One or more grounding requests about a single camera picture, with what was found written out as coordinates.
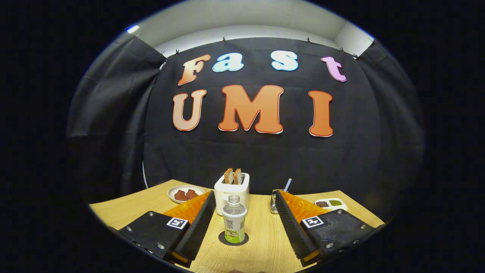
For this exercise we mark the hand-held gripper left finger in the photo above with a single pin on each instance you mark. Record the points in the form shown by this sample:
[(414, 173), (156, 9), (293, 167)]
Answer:
[(199, 231)]

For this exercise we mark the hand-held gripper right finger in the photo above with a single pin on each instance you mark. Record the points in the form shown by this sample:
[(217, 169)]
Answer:
[(291, 227)]

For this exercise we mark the dark round coaster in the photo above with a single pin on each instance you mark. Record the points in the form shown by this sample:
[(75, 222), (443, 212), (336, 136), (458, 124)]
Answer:
[(221, 239)]

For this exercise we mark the clear juice bottle white label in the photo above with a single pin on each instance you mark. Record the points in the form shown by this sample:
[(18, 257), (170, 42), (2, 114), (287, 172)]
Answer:
[(234, 222)]

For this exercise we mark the metal mesh holder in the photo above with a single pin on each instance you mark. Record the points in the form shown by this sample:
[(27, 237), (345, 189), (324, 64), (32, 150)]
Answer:
[(273, 203)]

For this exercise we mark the wooden table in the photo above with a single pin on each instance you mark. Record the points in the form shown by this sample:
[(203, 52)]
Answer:
[(261, 246)]

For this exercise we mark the red meat piece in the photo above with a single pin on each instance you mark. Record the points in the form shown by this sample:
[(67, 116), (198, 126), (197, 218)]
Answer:
[(180, 195), (192, 194)]

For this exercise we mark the white oval plate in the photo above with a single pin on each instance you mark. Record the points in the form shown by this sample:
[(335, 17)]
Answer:
[(172, 194)]

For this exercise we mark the white divided seed dish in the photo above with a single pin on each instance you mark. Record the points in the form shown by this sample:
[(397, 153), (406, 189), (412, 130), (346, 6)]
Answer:
[(331, 204)]

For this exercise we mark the cream toaster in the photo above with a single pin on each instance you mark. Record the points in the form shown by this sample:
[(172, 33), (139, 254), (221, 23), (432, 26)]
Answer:
[(231, 191)]

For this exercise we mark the bread slice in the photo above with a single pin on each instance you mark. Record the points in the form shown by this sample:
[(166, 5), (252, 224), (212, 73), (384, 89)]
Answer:
[(237, 176), (228, 176)]

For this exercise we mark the ceiling light panel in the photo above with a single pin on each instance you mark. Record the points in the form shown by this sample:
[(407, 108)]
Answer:
[(132, 29)]

